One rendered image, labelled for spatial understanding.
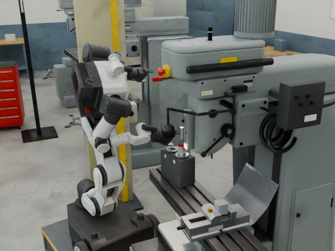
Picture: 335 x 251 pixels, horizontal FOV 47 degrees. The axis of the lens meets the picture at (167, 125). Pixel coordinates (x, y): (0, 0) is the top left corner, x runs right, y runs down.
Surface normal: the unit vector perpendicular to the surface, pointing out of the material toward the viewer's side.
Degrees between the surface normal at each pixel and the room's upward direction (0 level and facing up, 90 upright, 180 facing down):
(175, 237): 0
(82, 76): 34
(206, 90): 90
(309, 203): 89
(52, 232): 0
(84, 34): 90
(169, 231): 0
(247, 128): 90
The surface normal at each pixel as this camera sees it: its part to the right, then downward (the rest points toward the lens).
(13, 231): -0.01, -0.94
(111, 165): 0.50, -0.22
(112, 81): 0.32, -0.62
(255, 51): 0.39, 0.32
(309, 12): -0.92, 0.15
